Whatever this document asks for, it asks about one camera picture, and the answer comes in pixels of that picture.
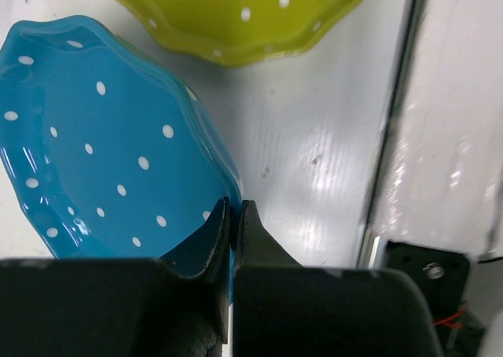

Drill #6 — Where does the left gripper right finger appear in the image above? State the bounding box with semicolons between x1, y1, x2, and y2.
232;201;442;356

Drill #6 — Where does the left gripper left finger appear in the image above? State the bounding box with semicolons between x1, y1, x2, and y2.
1;198;230;356

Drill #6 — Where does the blue dotted plate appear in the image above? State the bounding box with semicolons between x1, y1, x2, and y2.
0;14;244;279

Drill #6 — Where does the green dotted plate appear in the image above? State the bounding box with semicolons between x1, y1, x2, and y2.
116;0;362;67

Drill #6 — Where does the silver tape strip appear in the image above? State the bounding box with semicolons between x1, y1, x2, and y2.
369;0;502;259

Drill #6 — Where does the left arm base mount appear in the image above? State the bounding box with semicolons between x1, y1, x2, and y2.
383;241;502;356

